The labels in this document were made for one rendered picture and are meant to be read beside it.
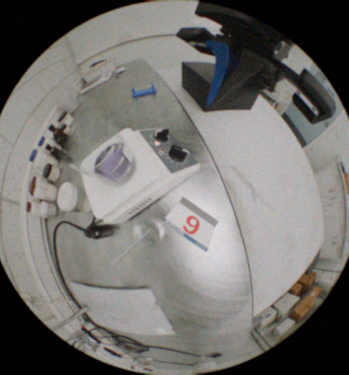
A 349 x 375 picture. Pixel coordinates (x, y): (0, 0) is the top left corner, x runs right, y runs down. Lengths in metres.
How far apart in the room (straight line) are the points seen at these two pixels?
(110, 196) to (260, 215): 0.30
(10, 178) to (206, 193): 0.69
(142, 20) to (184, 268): 1.80
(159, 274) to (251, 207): 0.25
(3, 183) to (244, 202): 0.79
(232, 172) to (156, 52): 1.55
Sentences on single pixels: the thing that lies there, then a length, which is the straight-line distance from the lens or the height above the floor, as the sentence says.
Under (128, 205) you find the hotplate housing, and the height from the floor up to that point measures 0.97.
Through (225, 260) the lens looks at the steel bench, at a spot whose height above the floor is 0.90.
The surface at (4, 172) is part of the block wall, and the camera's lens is 0.62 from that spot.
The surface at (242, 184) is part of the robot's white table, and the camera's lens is 0.27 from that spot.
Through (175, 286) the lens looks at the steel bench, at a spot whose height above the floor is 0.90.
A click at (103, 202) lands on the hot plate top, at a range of 0.17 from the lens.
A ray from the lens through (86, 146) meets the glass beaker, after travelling 0.16.
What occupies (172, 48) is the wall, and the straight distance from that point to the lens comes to 1.67.
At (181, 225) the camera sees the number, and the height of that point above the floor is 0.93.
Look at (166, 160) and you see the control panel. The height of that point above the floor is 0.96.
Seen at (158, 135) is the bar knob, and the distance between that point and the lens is 0.22.
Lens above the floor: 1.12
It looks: 75 degrees down
